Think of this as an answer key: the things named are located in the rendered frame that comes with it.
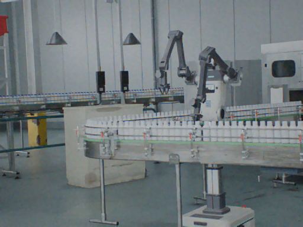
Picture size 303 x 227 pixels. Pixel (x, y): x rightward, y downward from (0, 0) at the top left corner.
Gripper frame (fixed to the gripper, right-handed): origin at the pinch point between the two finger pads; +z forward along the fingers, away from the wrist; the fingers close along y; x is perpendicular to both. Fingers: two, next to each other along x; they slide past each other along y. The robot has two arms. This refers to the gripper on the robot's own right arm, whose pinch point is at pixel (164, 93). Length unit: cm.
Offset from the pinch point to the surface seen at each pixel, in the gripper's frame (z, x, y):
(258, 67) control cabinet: -30, -179, -666
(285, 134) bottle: 32, 116, 18
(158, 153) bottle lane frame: 51, 4, 21
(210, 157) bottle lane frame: 52, 54, 21
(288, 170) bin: 64, 108, -7
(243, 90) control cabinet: 14, -193, -623
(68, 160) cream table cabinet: 105, -319, -244
